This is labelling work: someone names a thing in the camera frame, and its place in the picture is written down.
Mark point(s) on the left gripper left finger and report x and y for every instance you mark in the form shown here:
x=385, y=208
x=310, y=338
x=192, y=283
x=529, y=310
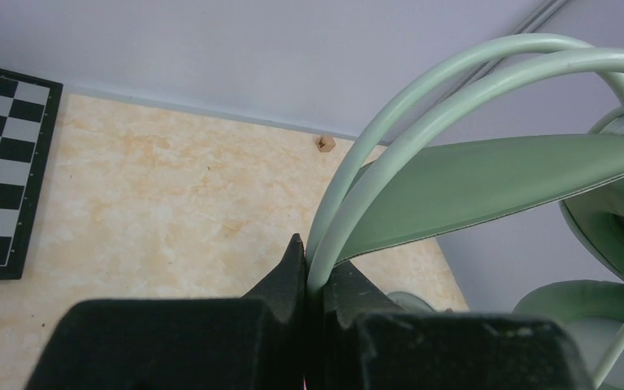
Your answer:
x=248, y=342

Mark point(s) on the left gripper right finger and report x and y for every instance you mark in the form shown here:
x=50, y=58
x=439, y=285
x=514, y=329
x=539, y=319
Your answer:
x=370, y=342

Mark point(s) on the mint green headphones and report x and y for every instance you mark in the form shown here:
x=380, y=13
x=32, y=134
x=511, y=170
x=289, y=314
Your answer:
x=395, y=187

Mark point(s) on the small wooden cube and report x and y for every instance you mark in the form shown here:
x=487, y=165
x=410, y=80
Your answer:
x=325, y=144

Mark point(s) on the black white checkerboard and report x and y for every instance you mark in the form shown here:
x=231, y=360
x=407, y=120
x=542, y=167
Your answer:
x=28, y=111

